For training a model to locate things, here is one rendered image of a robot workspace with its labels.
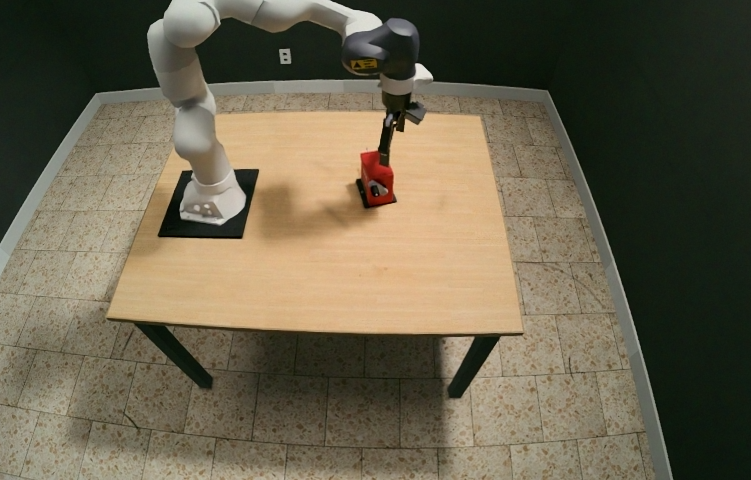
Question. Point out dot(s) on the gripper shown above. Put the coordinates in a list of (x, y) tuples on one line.
[(392, 103)]

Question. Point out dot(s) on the red pencil sharpener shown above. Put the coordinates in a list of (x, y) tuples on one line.
[(373, 194)]

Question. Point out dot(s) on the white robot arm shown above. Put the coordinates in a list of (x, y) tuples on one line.
[(391, 49)]

